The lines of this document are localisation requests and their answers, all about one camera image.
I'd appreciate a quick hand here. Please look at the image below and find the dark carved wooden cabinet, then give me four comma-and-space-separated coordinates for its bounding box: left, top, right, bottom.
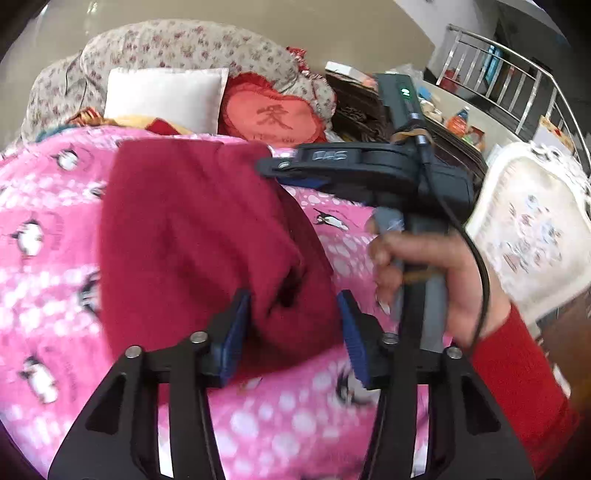
325, 69, 488, 178

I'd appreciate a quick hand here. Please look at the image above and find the teal cloth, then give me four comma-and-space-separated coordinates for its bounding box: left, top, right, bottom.
34, 126, 70, 142

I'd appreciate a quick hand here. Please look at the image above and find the dark red sweater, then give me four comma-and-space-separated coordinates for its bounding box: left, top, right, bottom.
97, 137, 345, 407

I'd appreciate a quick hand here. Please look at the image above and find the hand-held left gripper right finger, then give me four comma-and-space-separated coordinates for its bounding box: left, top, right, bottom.
336, 291, 536, 480

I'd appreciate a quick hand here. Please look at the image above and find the person's right forearm red sleeve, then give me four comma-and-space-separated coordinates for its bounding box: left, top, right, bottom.
468, 302, 585, 480

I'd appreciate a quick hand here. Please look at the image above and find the white embroidered chair cushion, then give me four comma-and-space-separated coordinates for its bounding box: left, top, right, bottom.
464, 141, 591, 324

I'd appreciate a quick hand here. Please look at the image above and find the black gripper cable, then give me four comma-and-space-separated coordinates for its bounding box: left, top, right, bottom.
416, 131, 491, 349

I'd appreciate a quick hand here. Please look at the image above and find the red heart-shaped cushion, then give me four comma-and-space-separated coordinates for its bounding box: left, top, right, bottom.
217, 71, 328, 145

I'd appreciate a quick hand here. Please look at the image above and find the metal stair railing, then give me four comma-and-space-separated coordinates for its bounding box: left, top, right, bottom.
436, 24, 591, 181

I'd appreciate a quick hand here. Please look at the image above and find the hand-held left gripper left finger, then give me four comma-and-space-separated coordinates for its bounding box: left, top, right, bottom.
47, 289, 252, 480

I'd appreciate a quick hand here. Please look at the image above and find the person's right hand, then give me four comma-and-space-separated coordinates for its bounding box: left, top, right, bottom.
367, 228, 511, 349

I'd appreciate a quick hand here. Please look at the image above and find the orange drink bottle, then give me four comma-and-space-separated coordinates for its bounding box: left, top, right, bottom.
445, 106, 472, 136

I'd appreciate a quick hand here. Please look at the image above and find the floral quilt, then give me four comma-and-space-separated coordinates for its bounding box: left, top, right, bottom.
21, 18, 338, 144

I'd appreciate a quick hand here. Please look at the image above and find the white pillow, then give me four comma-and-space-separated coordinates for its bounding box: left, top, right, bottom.
104, 67, 230, 136

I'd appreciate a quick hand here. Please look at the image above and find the yellow cloth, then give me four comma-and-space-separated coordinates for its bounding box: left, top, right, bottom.
108, 114, 195, 137

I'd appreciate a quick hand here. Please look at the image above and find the pink penguin print blanket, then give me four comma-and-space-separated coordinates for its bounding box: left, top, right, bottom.
0, 124, 455, 480

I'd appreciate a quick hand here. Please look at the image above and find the red patterned cloth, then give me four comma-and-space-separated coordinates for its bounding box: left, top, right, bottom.
285, 45, 317, 75

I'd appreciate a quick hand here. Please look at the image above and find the pile of colourful small things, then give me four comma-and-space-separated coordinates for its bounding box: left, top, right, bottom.
416, 88, 491, 154

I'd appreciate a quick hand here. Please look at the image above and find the white flat box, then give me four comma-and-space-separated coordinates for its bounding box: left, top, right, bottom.
325, 61, 370, 80

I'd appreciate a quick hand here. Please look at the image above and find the striped colourful cloth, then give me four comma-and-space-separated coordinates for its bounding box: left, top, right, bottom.
67, 107, 107, 126

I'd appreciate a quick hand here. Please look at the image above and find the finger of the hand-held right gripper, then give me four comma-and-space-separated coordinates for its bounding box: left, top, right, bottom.
255, 154, 334, 190

